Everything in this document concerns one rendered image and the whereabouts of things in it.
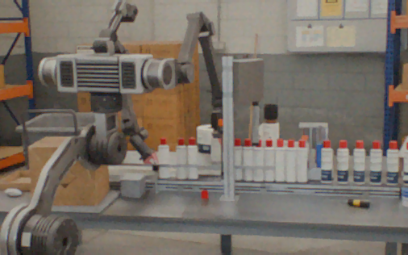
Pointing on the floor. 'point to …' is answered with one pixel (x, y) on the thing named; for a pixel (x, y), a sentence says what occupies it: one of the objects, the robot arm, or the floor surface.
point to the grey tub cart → (52, 126)
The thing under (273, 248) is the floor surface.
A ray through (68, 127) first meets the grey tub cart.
